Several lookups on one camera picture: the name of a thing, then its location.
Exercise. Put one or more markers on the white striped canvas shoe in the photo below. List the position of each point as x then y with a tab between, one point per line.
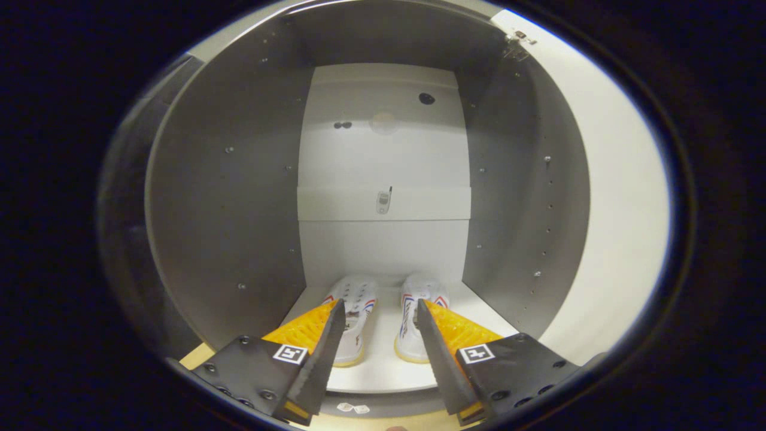
358	311
413	323

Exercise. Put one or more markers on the grey shoe cabinet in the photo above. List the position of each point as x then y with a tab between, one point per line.
227	197

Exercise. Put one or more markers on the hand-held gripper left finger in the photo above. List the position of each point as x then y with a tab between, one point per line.
311	371

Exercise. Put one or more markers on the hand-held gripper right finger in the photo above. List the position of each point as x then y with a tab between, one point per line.
446	371

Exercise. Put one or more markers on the metal door hinge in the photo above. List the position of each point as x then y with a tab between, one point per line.
517	45

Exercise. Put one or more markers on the black backdrop cloth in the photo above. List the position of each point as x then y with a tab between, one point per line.
128	239

